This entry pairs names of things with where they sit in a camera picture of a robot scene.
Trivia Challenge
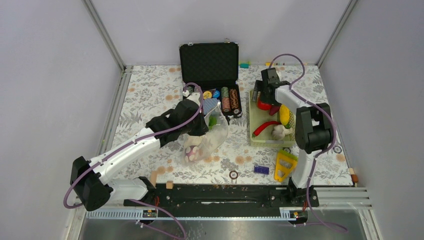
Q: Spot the blue toy brick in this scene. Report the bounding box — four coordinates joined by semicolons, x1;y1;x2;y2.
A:
253;165;270;175

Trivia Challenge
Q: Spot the yellow toy corn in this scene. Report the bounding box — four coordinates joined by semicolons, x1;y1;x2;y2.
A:
278;105;295;129

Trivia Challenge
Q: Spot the green toy leaf vegetable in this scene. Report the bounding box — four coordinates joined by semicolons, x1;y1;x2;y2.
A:
208;115;220;131

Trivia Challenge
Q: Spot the small wooden cube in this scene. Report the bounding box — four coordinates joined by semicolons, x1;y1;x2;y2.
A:
165;180;174;190

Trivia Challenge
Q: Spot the wooden cone block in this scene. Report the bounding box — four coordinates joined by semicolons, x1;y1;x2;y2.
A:
149;170;158;188

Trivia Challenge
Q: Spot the yellow triangular plastic tool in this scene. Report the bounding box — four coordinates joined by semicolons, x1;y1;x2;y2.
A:
273;150;298;183

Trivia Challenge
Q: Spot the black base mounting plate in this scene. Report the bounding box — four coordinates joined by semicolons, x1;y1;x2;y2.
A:
140;183;320;218

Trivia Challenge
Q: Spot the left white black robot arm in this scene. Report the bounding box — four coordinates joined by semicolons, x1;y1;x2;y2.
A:
63;92;209;212

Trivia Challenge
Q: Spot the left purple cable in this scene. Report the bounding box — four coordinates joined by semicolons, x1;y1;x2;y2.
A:
62;82;204;240

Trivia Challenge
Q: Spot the green toy block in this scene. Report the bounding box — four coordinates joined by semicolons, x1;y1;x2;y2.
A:
239;61;251;69

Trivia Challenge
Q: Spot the brown wooden peg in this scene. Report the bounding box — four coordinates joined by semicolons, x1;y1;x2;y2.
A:
348;168;359;184

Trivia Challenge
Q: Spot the floral table mat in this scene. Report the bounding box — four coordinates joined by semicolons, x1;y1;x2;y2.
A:
101;64;355;186

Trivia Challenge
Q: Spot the dark red toy sweet potato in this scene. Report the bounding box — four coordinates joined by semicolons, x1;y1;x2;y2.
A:
269;105;280;116

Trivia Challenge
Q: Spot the purple toy onion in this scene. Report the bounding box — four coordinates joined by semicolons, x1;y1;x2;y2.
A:
184;145;200;163

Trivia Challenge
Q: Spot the green plastic basket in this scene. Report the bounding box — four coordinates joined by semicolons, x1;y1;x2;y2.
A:
248;90;296;148

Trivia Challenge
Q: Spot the clear dotted zip top bag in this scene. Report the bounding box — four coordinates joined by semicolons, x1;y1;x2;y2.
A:
182;100;229;166

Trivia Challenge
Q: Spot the black poker chip case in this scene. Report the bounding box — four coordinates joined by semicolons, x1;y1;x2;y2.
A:
179;41;243;121

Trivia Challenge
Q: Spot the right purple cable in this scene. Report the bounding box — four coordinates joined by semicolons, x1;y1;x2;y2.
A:
268;53;349;234

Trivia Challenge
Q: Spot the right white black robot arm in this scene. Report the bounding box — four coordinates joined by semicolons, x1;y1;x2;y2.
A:
251;67;335;206

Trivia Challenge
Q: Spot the red toy tomato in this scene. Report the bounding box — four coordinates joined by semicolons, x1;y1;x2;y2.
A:
256;99;272;111

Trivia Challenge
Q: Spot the purple cable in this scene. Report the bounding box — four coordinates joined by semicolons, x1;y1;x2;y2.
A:
62;82;204;240
268;53;349;234

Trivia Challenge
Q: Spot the white toy mushroom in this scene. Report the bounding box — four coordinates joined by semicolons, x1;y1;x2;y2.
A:
271;124;293;141

